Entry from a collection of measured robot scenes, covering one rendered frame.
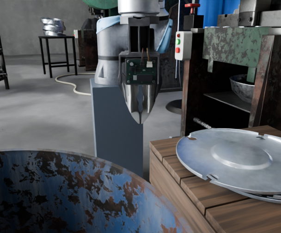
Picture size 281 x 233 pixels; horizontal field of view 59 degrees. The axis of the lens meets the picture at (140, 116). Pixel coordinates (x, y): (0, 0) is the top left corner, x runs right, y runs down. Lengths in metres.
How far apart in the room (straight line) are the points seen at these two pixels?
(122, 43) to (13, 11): 6.69
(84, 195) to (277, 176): 0.37
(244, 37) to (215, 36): 0.18
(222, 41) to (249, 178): 0.78
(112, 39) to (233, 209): 0.65
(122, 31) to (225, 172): 0.57
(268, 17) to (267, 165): 0.70
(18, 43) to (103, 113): 6.68
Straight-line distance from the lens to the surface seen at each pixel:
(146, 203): 0.29
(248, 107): 1.20
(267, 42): 0.94
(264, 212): 0.49
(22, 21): 7.49
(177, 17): 2.73
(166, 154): 0.62
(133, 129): 0.94
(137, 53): 0.44
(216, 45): 1.23
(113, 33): 0.89
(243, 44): 1.10
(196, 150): 0.61
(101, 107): 0.89
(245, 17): 1.19
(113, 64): 0.89
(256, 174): 0.55
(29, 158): 0.39
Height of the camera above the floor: 0.64
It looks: 19 degrees down
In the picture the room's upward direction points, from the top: straight up
